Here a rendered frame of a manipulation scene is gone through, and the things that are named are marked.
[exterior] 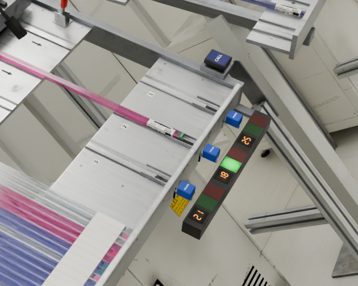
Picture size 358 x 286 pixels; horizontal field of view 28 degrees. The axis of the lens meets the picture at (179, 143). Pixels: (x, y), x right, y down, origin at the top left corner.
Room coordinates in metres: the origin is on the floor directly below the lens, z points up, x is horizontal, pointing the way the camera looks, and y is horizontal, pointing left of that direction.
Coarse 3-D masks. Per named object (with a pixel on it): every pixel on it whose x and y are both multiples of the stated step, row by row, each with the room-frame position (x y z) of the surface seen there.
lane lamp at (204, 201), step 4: (200, 196) 1.27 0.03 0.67; (204, 196) 1.27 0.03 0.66; (208, 196) 1.27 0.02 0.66; (200, 200) 1.26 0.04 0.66; (204, 200) 1.26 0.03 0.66; (208, 200) 1.26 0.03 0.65; (212, 200) 1.26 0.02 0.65; (216, 200) 1.26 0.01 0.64; (200, 204) 1.26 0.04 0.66; (204, 204) 1.26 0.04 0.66; (208, 204) 1.26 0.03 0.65; (212, 204) 1.25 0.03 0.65; (216, 204) 1.25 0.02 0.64; (208, 208) 1.25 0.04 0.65; (212, 208) 1.25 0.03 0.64
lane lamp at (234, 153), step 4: (232, 148) 1.36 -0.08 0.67; (236, 148) 1.36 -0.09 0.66; (228, 152) 1.35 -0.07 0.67; (232, 152) 1.35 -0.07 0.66; (236, 152) 1.35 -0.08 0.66; (240, 152) 1.35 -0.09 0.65; (244, 152) 1.35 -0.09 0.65; (228, 156) 1.35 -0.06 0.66; (232, 156) 1.35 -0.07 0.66; (236, 156) 1.34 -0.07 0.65; (240, 156) 1.34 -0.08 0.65; (244, 156) 1.34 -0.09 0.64; (236, 160) 1.34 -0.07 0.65; (240, 160) 1.34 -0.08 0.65
